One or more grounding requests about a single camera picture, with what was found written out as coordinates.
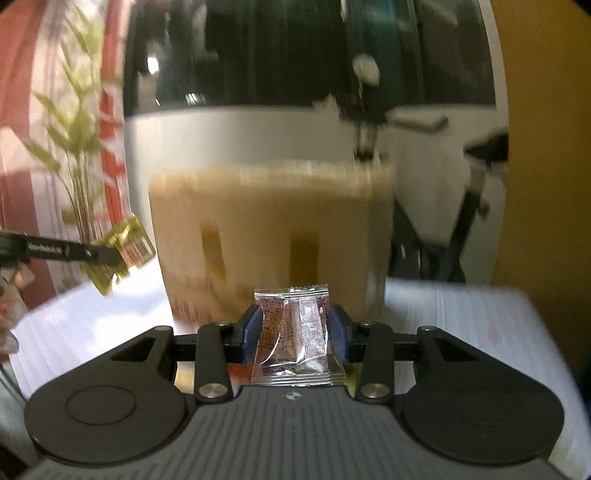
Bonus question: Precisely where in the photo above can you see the clear brown candy packet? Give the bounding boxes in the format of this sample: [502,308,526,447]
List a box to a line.
[250,285,346,387]

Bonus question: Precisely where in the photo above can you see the gold barcode snack packet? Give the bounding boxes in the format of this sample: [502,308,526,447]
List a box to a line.
[83,215,155,295]

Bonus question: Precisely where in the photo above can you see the person left hand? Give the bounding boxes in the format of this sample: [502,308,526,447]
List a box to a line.
[0,263,35,355]

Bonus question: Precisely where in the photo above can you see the cardboard box with plastic liner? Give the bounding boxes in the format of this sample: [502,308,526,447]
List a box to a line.
[148,160,396,325]

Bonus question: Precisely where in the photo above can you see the artificial green plant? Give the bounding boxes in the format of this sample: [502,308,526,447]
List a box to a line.
[24,1,109,242]

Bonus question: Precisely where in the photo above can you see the wooden door panel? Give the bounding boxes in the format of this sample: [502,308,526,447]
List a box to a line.
[492,1,590,370]

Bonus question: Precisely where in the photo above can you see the black exercise bike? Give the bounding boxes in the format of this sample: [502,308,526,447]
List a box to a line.
[342,96,509,283]

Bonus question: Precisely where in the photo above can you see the dark window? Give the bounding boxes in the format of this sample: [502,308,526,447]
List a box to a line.
[123,1,495,116]

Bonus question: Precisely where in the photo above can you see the white cloth on bike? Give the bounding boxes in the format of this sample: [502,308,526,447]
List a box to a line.
[352,53,381,87]

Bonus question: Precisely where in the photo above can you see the red window frame curtain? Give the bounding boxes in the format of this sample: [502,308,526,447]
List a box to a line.
[99,0,133,225]

